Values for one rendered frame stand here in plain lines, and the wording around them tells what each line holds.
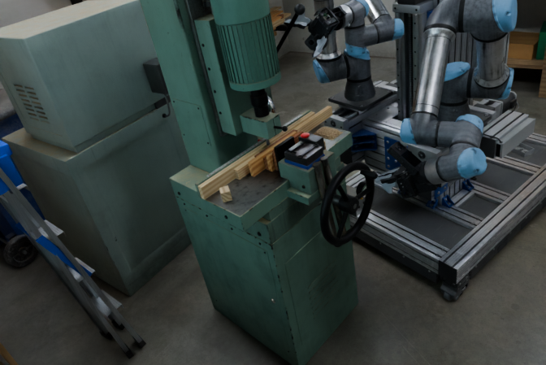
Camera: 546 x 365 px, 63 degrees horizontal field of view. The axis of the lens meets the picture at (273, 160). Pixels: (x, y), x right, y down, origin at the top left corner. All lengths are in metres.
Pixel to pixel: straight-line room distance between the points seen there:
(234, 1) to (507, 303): 1.74
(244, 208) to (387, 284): 1.12
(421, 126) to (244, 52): 0.57
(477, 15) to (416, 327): 1.34
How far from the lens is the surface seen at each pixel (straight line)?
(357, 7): 1.68
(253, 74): 1.44
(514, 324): 2.27
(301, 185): 1.48
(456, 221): 2.37
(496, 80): 1.79
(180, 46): 1.60
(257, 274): 1.76
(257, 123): 1.56
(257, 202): 1.43
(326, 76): 2.09
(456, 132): 1.34
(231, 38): 1.41
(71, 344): 2.60
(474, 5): 1.49
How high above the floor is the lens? 1.73
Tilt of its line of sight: 30 degrees down
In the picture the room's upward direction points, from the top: 11 degrees counter-clockwise
